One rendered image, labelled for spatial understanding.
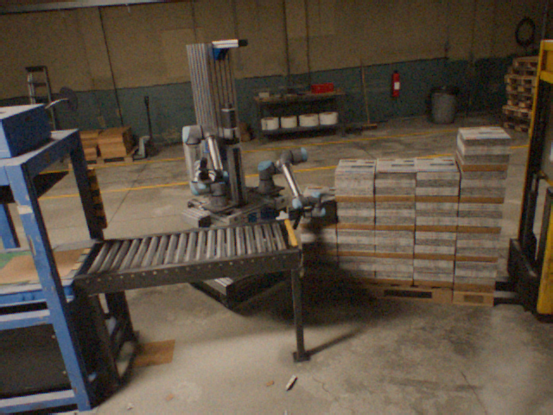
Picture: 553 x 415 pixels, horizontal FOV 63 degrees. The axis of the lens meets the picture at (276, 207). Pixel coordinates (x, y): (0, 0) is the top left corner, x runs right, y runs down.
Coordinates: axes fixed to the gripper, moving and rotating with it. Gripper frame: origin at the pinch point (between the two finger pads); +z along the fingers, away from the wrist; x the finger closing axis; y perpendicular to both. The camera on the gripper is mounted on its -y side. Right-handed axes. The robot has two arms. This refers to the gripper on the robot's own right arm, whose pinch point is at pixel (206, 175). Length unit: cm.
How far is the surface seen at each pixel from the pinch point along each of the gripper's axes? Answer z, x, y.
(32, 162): 29, 93, -16
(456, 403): 113, -127, 107
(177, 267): 33, 22, 48
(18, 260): -20, 119, 60
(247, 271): 41, -20, 50
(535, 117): 12, -240, -42
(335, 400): 87, -64, 116
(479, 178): 35, -182, -3
